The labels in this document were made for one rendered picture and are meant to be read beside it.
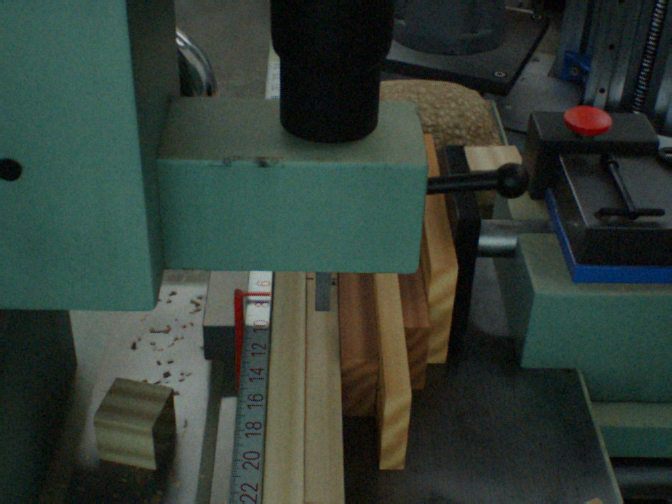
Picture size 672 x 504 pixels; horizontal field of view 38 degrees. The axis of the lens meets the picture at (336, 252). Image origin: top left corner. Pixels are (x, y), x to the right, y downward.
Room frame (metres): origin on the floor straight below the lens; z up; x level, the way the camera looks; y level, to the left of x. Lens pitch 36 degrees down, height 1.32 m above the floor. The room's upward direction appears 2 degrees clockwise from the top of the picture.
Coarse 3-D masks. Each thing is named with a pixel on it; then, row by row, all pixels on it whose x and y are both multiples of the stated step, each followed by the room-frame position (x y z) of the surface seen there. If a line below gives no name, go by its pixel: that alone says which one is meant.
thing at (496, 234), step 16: (448, 160) 0.56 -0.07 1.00; (464, 160) 0.56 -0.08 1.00; (464, 192) 0.52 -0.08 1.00; (448, 208) 0.52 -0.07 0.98; (464, 208) 0.50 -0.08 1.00; (464, 224) 0.49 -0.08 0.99; (480, 224) 0.49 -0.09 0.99; (496, 224) 0.53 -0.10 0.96; (512, 224) 0.53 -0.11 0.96; (528, 224) 0.53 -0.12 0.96; (544, 224) 0.53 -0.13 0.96; (464, 240) 0.49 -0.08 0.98; (480, 240) 0.52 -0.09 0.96; (496, 240) 0.52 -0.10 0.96; (512, 240) 0.52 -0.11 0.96; (464, 256) 0.49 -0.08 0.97; (480, 256) 0.52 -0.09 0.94; (496, 256) 0.52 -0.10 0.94; (512, 256) 0.52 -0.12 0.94; (464, 272) 0.49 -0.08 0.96; (464, 288) 0.49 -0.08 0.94; (464, 304) 0.49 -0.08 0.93; (464, 320) 0.49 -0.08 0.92
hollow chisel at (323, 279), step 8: (320, 272) 0.45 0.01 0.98; (328, 272) 0.45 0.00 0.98; (320, 280) 0.45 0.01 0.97; (328, 280) 0.45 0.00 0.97; (320, 288) 0.45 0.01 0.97; (328, 288) 0.45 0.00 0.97; (320, 296) 0.45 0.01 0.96; (328, 296) 0.45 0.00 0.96; (320, 304) 0.45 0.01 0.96; (328, 304) 0.45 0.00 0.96
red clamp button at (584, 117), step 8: (568, 112) 0.57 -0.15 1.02; (576, 112) 0.57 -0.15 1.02; (584, 112) 0.57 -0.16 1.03; (592, 112) 0.57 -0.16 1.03; (600, 112) 0.57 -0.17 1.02; (568, 120) 0.57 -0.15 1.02; (576, 120) 0.56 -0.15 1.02; (584, 120) 0.56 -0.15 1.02; (592, 120) 0.56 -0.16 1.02; (600, 120) 0.56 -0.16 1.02; (608, 120) 0.57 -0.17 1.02; (576, 128) 0.56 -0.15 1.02; (584, 128) 0.56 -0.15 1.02; (592, 128) 0.56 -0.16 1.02; (600, 128) 0.56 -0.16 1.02; (608, 128) 0.56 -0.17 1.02
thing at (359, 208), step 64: (192, 128) 0.45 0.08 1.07; (256, 128) 0.45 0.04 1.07; (384, 128) 0.46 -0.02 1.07; (192, 192) 0.42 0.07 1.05; (256, 192) 0.42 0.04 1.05; (320, 192) 0.42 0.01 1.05; (384, 192) 0.42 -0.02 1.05; (192, 256) 0.42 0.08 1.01; (256, 256) 0.42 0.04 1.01; (320, 256) 0.42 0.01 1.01; (384, 256) 0.42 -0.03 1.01
